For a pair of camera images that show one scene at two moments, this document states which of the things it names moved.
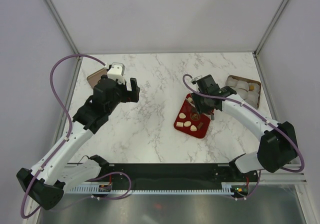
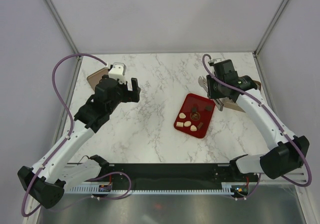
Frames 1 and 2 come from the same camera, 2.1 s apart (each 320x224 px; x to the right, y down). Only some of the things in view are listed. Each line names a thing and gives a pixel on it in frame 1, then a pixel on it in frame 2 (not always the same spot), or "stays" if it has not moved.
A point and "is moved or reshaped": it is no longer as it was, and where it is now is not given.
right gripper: [196, 99] to [211, 94]
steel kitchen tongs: [210, 113] is moved or reshaped
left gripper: [132, 96] stays
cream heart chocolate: [193, 128] stays
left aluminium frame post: [65, 29] stays
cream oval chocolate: [187, 123] stays
